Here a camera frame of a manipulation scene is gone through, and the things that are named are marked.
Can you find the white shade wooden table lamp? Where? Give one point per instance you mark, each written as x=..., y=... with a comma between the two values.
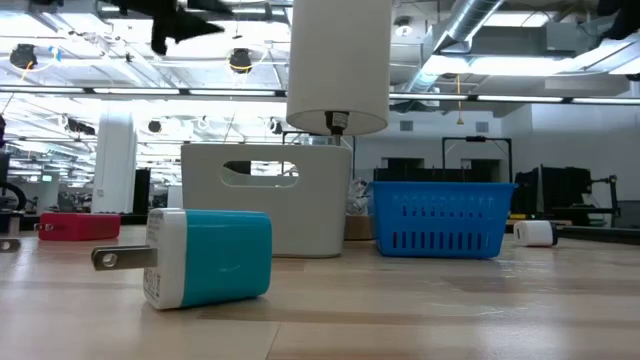
x=340, y=60

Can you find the white charger black end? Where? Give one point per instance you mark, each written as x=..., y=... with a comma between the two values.
x=535, y=233

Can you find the crinkled clear plastic wrap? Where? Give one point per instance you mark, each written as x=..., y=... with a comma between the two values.
x=359, y=197

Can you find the white round column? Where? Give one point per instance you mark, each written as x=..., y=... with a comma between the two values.
x=114, y=165

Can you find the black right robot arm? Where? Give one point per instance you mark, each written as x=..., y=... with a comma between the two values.
x=625, y=17

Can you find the blue white wall charger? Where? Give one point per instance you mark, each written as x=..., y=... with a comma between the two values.
x=225, y=255

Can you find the black cabinets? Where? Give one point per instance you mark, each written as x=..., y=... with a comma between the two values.
x=405, y=174

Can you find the blue slotted plastic basket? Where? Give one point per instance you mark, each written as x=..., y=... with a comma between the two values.
x=450, y=189

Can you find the grey rectangular air duct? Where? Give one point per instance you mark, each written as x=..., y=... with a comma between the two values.
x=525, y=40

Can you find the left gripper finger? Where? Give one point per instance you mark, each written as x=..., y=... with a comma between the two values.
x=210, y=5
x=172, y=27

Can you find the silver round air duct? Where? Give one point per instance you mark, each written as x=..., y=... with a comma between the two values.
x=470, y=17

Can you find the black gantry frame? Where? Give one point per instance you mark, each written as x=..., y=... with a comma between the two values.
x=475, y=139

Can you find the black round ceiling device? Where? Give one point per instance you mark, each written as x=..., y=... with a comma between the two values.
x=154, y=126
x=23, y=56
x=241, y=60

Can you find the black machine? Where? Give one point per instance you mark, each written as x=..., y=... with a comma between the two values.
x=560, y=192

